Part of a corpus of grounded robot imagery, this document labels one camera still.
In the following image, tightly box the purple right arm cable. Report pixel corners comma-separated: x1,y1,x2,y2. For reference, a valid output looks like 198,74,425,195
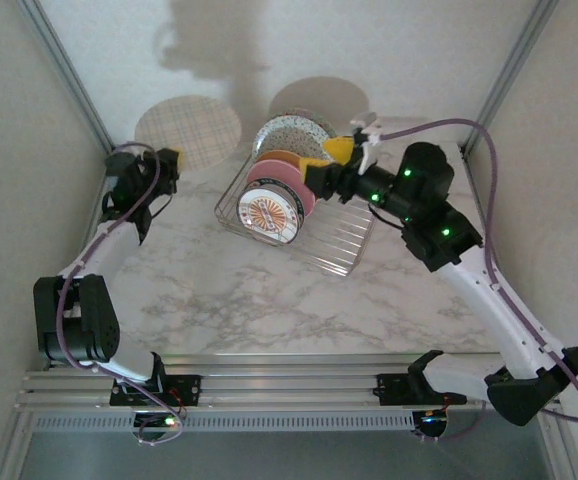
378,117,578,444

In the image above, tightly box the metal wire dish rack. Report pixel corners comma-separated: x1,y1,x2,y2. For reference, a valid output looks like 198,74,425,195
213,149,378,277

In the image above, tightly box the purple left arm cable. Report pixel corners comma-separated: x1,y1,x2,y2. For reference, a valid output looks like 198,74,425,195
54,142,186,447

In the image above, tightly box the green-lit circuit board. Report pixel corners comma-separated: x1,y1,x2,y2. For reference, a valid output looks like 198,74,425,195
411,409,450,441
133,412,185,444

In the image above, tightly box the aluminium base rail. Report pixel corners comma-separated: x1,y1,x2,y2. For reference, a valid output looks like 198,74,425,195
16,352,503,414

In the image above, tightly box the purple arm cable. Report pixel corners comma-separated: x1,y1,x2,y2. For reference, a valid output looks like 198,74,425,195
54,142,186,447
378,117,578,444

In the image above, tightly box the sunburst print white plate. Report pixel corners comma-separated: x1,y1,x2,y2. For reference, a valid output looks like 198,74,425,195
236,177,306,247

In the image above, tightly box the aluminium frame post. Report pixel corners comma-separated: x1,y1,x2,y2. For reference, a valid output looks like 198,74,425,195
16,0,118,154
461,0,561,154

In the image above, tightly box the speckled confetti pattern plate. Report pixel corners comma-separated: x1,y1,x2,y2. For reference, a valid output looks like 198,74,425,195
252,113,339,162

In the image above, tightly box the pink plate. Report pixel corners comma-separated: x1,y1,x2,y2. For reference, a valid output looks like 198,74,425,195
246,158,316,219

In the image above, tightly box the plaid checked round plate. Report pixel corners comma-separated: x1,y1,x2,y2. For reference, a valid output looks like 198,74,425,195
135,94,243,174

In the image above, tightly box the grey slotted cable duct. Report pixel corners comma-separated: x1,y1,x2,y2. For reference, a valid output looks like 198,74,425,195
33,412,415,434

